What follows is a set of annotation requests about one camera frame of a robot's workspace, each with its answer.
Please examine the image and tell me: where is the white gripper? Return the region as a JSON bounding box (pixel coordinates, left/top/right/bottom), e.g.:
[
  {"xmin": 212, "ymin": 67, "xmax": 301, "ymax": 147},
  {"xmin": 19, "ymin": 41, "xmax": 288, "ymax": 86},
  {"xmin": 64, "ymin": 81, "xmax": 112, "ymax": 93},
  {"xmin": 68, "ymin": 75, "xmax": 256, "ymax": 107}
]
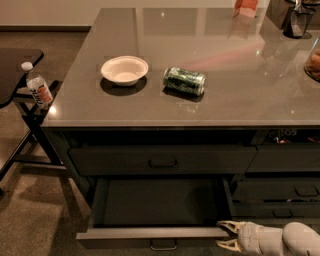
[{"xmin": 216, "ymin": 220, "xmax": 287, "ymax": 256}]

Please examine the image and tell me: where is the drawer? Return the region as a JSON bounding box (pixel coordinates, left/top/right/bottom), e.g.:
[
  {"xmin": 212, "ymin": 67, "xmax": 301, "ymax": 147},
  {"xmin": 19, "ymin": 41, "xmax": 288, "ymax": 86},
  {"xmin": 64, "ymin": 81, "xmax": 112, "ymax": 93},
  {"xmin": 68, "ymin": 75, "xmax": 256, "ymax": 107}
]
[
  {"xmin": 232, "ymin": 178, "xmax": 320, "ymax": 201},
  {"xmin": 247, "ymin": 144, "xmax": 320, "ymax": 173},
  {"xmin": 76, "ymin": 178, "xmax": 231, "ymax": 251},
  {"xmin": 68, "ymin": 145, "xmax": 256, "ymax": 176},
  {"xmin": 233, "ymin": 202, "xmax": 320, "ymax": 218}
]

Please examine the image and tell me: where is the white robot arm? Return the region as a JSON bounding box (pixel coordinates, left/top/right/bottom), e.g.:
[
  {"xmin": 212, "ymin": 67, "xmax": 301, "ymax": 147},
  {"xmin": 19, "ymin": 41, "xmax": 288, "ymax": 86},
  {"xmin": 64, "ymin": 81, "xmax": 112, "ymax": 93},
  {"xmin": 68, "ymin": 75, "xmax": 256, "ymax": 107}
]
[{"xmin": 217, "ymin": 221, "xmax": 320, "ymax": 256}]

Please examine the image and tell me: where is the green soda can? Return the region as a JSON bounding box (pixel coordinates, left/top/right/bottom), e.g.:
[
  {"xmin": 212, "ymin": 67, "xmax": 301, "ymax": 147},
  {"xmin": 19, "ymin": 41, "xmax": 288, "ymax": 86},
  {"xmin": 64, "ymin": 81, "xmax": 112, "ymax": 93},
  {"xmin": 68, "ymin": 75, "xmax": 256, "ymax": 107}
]
[{"xmin": 163, "ymin": 67, "xmax": 206, "ymax": 96}]

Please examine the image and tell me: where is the glass snack jar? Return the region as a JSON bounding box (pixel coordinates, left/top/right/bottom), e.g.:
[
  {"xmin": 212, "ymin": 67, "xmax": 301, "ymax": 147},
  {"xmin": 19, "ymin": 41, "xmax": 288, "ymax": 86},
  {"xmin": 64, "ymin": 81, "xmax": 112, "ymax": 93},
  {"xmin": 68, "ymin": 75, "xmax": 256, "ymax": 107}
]
[{"xmin": 304, "ymin": 38, "xmax": 320, "ymax": 82}]

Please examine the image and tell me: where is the white paper bowl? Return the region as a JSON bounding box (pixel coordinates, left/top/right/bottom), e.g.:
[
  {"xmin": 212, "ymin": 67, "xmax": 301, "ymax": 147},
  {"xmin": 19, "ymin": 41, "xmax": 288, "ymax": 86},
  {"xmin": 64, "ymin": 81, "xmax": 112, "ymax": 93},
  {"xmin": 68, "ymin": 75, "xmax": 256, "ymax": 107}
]
[{"xmin": 100, "ymin": 56, "xmax": 149, "ymax": 86}]

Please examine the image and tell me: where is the black glass holder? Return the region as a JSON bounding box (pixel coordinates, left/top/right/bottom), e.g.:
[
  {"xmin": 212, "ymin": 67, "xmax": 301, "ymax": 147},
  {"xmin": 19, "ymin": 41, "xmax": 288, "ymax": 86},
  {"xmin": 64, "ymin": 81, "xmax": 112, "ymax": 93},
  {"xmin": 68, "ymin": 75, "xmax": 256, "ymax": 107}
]
[{"xmin": 283, "ymin": 0, "xmax": 315, "ymax": 39}]

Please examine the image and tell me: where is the orange snack bag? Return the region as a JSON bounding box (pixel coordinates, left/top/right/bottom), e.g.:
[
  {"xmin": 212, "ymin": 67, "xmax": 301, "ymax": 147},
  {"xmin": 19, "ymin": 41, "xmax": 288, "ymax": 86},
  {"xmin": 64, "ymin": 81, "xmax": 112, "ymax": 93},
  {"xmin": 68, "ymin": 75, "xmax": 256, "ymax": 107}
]
[{"xmin": 233, "ymin": 0, "xmax": 258, "ymax": 18}]

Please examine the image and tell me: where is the clear plastic drink bottle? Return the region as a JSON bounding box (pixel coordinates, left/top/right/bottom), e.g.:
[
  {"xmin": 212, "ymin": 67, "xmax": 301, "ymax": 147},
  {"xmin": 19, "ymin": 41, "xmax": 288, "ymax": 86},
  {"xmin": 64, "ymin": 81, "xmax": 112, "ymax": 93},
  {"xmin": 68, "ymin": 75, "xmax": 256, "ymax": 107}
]
[{"xmin": 21, "ymin": 62, "xmax": 53, "ymax": 109}]

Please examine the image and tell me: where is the dark cabinet frame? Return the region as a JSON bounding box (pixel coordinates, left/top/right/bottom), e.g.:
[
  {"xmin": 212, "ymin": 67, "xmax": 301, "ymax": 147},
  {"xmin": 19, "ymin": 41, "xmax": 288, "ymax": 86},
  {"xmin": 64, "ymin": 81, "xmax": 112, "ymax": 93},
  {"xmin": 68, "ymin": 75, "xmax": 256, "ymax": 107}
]
[{"xmin": 46, "ymin": 127, "xmax": 319, "ymax": 220}]

